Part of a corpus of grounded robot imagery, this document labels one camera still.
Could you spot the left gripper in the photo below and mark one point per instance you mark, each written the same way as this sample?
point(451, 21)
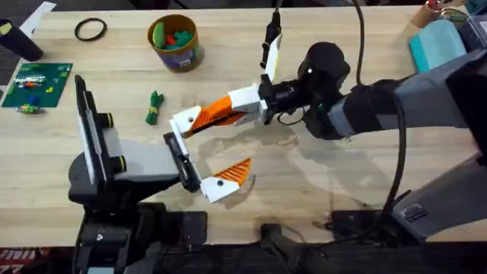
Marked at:
point(148, 163)

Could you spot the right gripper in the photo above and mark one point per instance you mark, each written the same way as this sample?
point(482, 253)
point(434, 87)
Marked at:
point(323, 68)

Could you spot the orange ribbed wedge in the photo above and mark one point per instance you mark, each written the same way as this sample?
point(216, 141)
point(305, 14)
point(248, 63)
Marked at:
point(198, 130)

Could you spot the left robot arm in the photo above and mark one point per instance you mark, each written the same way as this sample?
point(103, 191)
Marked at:
point(114, 236)

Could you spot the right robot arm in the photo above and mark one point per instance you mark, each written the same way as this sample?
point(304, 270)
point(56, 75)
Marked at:
point(426, 99)

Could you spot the green toy vegetable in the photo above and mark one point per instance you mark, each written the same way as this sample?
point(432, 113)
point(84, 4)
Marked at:
point(154, 108)

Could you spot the right wrist upright plate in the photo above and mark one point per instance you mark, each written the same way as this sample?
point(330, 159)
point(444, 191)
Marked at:
point(274, 57)

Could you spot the wrist upright plate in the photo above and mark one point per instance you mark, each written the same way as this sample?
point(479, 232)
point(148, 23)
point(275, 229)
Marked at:
point(274, 57)
point(91, 129)

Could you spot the brown tub with toys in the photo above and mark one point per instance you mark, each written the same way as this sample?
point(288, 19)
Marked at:
point(177, 45)

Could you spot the left wrist upright plate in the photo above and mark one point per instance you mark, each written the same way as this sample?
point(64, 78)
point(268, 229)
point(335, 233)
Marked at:
point(91, 129)

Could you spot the green board with blocks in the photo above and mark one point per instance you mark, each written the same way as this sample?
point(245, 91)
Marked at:
point(38, 85)

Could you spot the small green toy block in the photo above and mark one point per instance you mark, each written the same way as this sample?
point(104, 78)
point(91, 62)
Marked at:
point(27, 109)

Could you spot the teal box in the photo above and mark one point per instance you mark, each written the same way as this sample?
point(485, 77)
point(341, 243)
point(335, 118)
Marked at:
point(435, 45)

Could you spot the brown cardboard tube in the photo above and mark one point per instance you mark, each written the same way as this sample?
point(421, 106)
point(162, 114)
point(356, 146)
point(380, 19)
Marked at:
point(424, 15)

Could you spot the white ruler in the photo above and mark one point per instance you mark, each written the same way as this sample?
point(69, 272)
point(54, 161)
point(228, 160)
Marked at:
point(36, 19)

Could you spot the black cylinder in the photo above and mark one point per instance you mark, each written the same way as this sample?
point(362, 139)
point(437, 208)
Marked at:
point(19, 43)

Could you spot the dark box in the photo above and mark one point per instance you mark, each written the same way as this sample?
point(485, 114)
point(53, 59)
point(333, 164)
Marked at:
point(473, 34)

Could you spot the black rail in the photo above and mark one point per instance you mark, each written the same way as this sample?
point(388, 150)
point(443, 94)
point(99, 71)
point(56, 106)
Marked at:
point(236, 260)

